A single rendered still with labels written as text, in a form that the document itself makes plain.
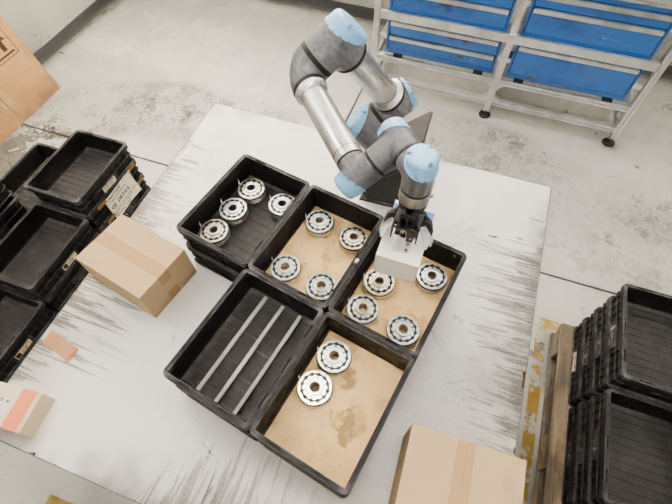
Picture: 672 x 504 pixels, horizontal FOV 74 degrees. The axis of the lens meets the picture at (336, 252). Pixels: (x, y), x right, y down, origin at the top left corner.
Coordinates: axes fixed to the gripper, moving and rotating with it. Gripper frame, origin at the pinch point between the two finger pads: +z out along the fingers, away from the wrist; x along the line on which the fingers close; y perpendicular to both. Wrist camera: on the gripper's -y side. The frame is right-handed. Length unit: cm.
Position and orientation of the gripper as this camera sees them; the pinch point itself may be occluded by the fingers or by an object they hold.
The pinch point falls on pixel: (405, 237)
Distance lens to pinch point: 127.6
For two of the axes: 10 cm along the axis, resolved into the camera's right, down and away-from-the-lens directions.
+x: 9.4, 2.9, -1.8
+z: 0.1, 5.2, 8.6
